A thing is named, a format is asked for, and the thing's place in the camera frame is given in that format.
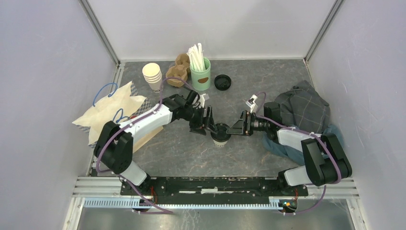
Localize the aluminium frame rail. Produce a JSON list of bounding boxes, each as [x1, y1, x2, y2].
[[63, 177, 368, 230]]

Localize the white paper coffee cup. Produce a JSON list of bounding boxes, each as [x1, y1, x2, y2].
[[213, 139, 227, 147]]

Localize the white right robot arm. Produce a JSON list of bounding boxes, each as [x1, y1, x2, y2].
[[226, 102, 352, 196]]

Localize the stack of white paper cups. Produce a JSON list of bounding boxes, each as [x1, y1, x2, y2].
[[142, 63, 162, 93]]

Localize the grey checked cloth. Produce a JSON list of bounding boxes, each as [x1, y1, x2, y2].
[[274, 80, 331, 133]]

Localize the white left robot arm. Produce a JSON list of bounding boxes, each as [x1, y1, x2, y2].
[[94, 88, 218, 195]]

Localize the checkered paper takeout bag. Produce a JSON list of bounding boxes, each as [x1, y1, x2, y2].
[[72, 82, 153, 149]]

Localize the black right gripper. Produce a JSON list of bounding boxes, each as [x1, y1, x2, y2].
[[226, 110, 270, 137]]

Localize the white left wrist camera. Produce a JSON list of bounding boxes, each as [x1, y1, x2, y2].
[[197, 93, 209, 108]]

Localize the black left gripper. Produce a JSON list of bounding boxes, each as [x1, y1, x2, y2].
[[182, 105, 217, 136]]

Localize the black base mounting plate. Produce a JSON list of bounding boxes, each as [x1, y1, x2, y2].
[[137, 176, 308, 205]]

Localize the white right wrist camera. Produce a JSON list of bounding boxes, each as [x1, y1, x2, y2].
[[245, 94, 258, 113]]

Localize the white paper-wrapped straws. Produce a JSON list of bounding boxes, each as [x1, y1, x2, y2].
[[187, 43, 206, 72]]

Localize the black spare cup lid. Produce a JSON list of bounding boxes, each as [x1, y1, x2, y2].
[[214, 74, 232, 91]]

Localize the teal blue cloth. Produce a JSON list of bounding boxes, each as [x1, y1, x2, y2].
[[262, 124, 345, 166]]

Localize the black plastic cup lid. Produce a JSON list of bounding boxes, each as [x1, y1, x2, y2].
[[211, 123, 231, 142]]

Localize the green straw holder cup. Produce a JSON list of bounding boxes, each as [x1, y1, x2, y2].
[[190, 57, 211, 91]]

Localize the brown cardboard cup carrier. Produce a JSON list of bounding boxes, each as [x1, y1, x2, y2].
[[166, 53, 191, 88]]

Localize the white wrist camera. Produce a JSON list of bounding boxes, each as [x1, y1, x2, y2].
[[197, 93, 209, 108], [245, 94, 258, 113]]

